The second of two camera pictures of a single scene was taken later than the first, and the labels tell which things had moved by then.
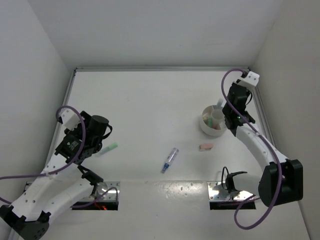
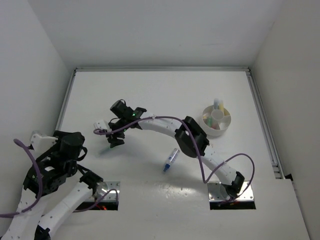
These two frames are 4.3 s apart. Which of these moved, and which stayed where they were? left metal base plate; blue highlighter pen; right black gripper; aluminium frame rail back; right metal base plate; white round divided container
Moved: right black gripper; blue highlighter pen
Stayed: white round divided container; left metal base plate; aluminium frame rail back; right metal base plate
